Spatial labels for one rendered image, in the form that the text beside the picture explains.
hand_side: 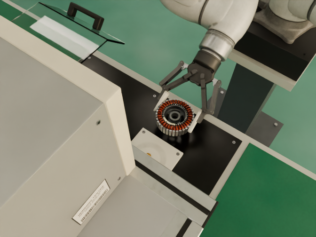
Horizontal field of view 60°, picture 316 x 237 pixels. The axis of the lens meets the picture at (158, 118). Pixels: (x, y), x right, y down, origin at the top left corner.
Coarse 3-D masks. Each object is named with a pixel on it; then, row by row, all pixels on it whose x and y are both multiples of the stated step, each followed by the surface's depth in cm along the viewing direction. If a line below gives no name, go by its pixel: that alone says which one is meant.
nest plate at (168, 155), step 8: (144, 128) 85; (136, 136) 84; (144, 136) 84; (152, 136) 84; (136, 144) 82; (144, 144) 82; (152, 144) 82; (160, 144) 82; (168, 144) 82; (152, 152) 81; (160, 152) 81; (168, 152) 81; (176, 152) 81; (160, 160) 80; (168, 160) 80; (176, 160) 80; (168, 168) 78
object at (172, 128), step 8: (160, 104) 81; (168, 104) 81; (176, 104) 81; (184, 104) 81; (160, 112) 79; (168, 112) 82; (176, 112) 80; (184, 112) 80; (192, 112) 80; (160, 120) 78; (168, 120) 80; (176, 120) 79; (184, 120) 78; (192, 120) 78; (160, 128) 79; (168, 128) 77; (176, 128) 76; (184, 128) 77
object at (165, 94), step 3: (165, 93) 80; (168, 93) 82; (162, 96) 81; (165, 96) 81; (162, 99) 81; (165, 99) 83; (159, 102) 81; (162, 102) 82; (156, 105) 81; (156, 108) 81
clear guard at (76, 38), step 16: (32, 16) 69; (48, 16) 69; (64, 16) 69; (32, 32) 66; (48, 32) 66; (64, 32) 66; (80, 32) 66; (96, 32) 67; (64, 48) 64; (80, 48) 64; (96, 48) 64
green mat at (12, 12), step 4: (0, 0) 122; (0, 4) 121; (4, 4) 121; (8, 4) 121; (0, 8) 119; (4, 8) 119; (8, 8) 119; (12, 8) 119; (0, 12) 118; (4, 12) 118; (8, 12) 118; (12, 12) 118; (16, 12) 118; (20, 12) 118; (4, 16) 117; (8, 16) 117; (12, 16) 117; (16, 16) 117
